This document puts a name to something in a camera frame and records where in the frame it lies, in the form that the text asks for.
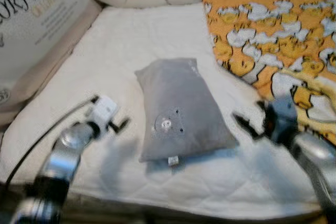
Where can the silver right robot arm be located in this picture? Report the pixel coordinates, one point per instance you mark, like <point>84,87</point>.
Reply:
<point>312,166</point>

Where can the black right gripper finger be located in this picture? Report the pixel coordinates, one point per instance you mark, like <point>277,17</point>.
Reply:
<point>256,133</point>
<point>245,119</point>

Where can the orange cartoon print sheet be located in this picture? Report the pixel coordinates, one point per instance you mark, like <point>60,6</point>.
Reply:
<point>273,30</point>

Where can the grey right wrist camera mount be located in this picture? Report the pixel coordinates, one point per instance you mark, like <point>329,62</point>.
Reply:
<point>284,111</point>

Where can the white quilted mattress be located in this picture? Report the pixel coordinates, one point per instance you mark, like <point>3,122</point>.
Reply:
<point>131,35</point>

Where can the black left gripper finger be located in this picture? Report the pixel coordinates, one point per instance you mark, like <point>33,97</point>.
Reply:
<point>123,123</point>
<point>113,130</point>

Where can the grey plush pillow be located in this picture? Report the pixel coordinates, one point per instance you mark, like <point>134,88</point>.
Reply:
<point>178,98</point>

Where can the grey printed bed side panel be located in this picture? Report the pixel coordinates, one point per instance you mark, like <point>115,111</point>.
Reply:
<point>37,24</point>

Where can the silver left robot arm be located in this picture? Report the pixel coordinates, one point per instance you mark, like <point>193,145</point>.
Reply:
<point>63,156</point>

